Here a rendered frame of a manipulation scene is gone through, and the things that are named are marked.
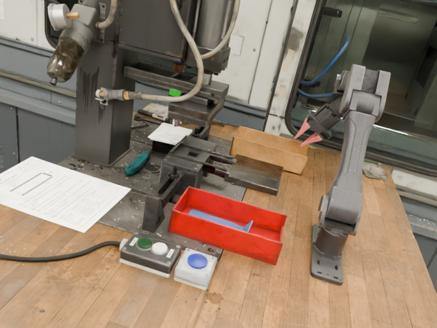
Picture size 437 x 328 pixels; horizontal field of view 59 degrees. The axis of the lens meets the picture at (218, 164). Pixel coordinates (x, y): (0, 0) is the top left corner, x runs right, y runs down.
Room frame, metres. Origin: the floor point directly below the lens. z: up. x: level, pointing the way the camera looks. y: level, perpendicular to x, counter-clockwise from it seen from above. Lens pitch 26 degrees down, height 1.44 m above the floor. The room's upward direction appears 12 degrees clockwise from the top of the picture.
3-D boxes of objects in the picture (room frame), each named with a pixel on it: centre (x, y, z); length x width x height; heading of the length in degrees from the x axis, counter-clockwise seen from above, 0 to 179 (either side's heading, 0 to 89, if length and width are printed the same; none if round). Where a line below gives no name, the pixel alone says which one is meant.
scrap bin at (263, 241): (0.74, -0.05, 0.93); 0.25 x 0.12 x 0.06; 81
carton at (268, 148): (1.22, -0.16, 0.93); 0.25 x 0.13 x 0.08; 81
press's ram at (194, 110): (0.96, 0.15, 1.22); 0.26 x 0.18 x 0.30; 81
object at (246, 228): (0.75, -0.03, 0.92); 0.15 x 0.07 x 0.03; 78
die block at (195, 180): (0.96, 0.08, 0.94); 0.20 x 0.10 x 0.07; 171
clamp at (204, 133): (1.15, 0.08, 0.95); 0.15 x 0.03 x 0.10; 171
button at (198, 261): (0.59, 0.00, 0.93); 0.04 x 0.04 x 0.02
